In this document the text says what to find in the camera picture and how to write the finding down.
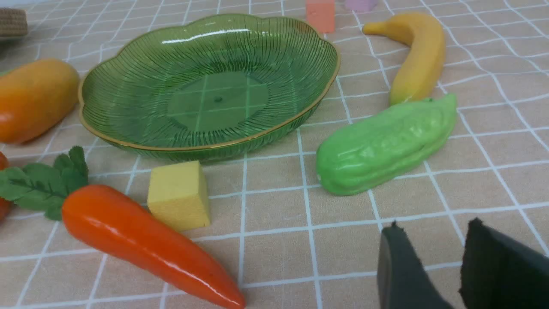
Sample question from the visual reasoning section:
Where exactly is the yellow foam cube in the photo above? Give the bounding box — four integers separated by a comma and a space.
147, 161, 212, 232

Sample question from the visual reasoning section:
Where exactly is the yellow banana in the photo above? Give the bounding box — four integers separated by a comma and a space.
362, 12, 446, 106

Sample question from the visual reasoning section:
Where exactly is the green glass plate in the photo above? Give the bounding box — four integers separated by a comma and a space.
78, 13, 341, 162

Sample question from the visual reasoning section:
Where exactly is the orange foam cube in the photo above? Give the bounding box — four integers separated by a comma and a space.
305, 0, 335, 33

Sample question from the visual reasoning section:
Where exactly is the woven wicker basket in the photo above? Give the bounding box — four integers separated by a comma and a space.
0, 7, 29, 40

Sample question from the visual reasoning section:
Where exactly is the orange carrot with leaves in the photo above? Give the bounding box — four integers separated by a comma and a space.
1, 146, 246, 309

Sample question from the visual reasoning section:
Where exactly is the orange mango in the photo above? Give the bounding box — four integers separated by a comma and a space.
0, 58, 80, 144

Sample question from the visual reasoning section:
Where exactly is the pink foam cube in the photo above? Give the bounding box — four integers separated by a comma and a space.
344, 0, 378, 12

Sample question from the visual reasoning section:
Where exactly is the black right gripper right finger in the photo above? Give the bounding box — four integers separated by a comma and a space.
459, 218, 549, 309

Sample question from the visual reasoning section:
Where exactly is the green bitter gourd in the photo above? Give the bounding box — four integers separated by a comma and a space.
316, 93, 458, 196

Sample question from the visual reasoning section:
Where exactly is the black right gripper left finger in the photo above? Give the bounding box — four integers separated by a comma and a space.
377, 222, 453, 309

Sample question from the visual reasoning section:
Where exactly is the orange persimmon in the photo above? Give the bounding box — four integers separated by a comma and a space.
0, 152, 12, 221

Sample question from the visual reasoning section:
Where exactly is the checkered tablecloth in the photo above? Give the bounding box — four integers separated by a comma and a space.
0, 0, 549, 309

